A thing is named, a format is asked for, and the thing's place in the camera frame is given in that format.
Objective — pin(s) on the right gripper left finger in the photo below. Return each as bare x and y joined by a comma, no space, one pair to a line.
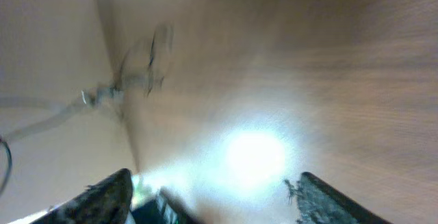
106,202

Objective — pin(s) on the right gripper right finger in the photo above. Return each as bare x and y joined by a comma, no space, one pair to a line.
320,203

